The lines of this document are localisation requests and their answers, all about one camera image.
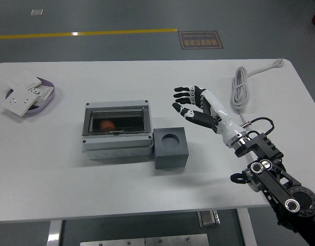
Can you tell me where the white table leg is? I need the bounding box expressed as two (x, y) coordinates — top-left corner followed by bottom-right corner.
(236, 208), (258, 246)
(47, 219), (64, 246)

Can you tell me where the white switch plate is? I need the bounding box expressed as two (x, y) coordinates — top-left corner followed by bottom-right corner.
(5, 70), (43, 90)

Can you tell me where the grey box with clear lid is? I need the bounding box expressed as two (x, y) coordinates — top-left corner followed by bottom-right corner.
(81, 99), (154, 161)

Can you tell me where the white socket plate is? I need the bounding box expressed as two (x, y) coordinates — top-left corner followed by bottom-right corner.
(1, 86), (38, 117)

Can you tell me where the orange cylinder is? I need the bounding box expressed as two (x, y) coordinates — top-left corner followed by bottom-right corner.
(100, 120), (116, 132)

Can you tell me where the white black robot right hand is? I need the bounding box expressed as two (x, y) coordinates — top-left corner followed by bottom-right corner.
(172, 85), (247, 149)

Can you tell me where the yellow floor tape line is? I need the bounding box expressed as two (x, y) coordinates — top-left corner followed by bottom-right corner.
(0, 28), (178, 40)

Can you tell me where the purple tray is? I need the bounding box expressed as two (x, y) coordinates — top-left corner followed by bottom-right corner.
(5, 76), (57, 117)

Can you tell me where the brown floor sign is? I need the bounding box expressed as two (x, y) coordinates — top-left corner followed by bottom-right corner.
(178, 30), (224, 50)

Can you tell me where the white power cord with plug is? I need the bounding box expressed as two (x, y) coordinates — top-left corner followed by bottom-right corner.
(231, 58), (285, 127)

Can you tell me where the grey under-table control box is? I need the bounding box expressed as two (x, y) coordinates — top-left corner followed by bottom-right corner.
(197, 210), (221, 228)

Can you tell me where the grey cube with round hole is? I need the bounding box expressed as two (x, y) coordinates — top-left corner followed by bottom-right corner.
(152, 127), (189, 170)

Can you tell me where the white perforated socket panel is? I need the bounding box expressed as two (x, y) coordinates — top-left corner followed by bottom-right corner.
(28, 86), (55, 107)

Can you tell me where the metal base plate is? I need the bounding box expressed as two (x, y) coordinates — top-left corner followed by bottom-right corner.
(80, 233), (209, 246)

